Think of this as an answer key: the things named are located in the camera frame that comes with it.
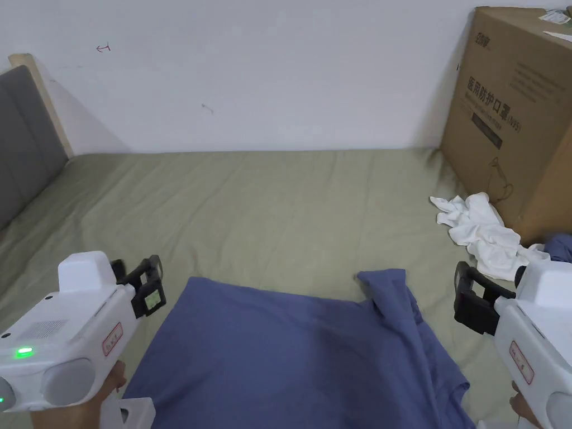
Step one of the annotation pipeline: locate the crumpled white cloth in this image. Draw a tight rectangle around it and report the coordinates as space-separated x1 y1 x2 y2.
430 192 550 282

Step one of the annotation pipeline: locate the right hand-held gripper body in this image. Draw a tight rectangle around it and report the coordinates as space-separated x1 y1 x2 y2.
475 260 572 429

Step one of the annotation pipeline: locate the grey padded headboard wooden frame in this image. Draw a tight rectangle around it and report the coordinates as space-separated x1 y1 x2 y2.
0 53 75 234

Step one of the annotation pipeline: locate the bed with pale green sheet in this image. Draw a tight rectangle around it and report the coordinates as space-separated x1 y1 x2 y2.
0 147 572 429

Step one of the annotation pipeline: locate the person's right hand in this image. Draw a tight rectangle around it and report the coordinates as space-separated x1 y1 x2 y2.
509 379 550 429

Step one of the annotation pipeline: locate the person's left hand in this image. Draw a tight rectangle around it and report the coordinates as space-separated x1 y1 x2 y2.
27 360 128 429

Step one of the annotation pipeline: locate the dark blue shirt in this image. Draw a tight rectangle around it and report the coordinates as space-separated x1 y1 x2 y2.
121 268 477 429

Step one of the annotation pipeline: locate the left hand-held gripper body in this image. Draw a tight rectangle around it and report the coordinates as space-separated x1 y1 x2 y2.
0 251 156 429

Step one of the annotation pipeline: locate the large brown cardboard carton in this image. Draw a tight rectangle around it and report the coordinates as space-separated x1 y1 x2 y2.
440 5 572 247

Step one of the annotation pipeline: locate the bunched blue garment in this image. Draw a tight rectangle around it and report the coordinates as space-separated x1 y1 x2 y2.
542 233 572 264

